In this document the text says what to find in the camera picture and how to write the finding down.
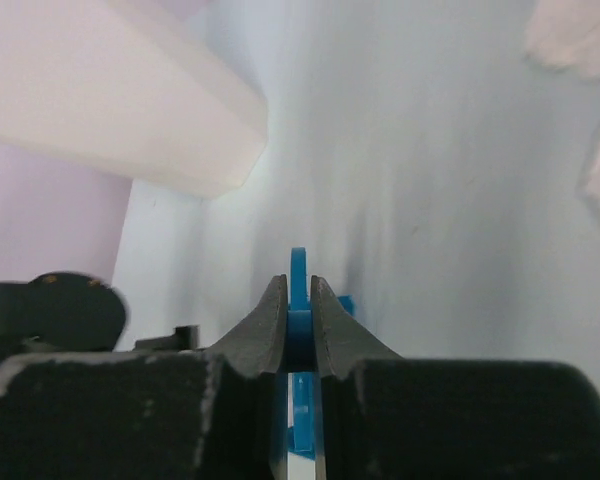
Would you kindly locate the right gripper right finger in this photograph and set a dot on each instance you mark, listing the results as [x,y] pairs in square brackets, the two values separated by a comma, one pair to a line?
[340,340]

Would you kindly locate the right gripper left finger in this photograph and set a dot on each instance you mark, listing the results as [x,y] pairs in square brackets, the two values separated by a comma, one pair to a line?
[256,345]

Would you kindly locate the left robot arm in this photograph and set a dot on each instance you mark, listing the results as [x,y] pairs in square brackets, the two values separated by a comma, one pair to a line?
[73,313]

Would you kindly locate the white faceted bin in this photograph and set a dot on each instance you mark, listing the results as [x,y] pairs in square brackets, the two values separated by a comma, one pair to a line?
[124,86]

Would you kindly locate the paper scrap far right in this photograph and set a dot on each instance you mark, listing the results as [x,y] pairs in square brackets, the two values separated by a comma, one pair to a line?
[563,34]

